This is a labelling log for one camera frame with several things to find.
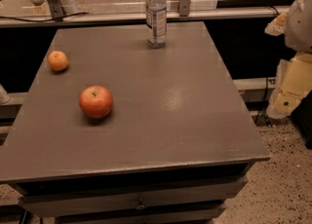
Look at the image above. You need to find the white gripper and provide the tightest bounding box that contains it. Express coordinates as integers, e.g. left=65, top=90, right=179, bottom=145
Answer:
left=264, top=0, right=312, bottom=119

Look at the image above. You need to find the red apple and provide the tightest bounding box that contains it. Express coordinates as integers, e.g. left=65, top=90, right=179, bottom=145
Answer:
left=79, top=85, right=113, bottom=119

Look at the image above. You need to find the clear plastic water bottle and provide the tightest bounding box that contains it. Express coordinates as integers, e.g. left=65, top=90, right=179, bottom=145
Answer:
left=145, top=0, right=167, bottom=49

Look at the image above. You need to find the grey drawer cabinet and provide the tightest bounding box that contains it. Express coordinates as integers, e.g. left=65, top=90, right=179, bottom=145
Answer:
left=0, top=22, right=269, bottom=224

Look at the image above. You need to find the top drawer with knob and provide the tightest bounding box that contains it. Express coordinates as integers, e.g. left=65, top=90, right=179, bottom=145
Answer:
left=19, top=176, right=248, bottom=217

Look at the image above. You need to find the orange fruit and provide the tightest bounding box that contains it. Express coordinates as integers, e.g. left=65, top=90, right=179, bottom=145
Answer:
left=48, top=51, right=69, bottom=71

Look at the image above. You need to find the black cable right floor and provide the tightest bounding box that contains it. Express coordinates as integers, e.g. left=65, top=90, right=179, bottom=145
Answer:
left=253, top=5, right=281, bottom=129

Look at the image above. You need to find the black cable on rail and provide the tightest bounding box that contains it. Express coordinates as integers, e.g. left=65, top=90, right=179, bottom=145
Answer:
left=0, top=11, right=91, bottom=23

